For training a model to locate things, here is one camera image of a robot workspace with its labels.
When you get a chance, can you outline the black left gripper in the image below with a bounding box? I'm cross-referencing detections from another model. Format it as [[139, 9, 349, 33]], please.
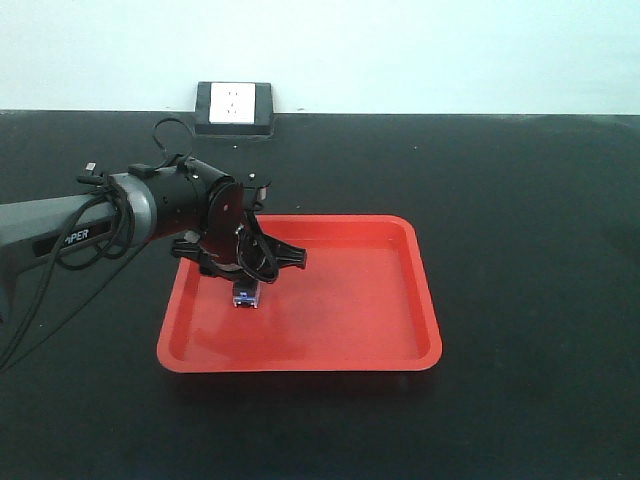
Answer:
[[170, 181, 307, 276]]

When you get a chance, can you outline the black camera cable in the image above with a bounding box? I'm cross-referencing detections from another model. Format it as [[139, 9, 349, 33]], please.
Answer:
[[0, 117, 201, 371]]

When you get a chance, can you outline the red plastic tray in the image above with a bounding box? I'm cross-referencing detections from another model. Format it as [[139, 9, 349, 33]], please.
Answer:
[[156, 214, 443, 373]]

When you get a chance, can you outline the white socket in black box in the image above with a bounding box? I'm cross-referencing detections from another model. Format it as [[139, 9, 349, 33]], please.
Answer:
[[194, 81, 274, 137]]

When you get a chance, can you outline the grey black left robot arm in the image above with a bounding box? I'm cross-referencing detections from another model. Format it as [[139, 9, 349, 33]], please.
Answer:
[[1, 158, 307, 320]]

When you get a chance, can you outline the yellow mushroom push button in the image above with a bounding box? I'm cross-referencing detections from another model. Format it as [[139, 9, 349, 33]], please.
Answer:
[[232, 279, 261, 309]]

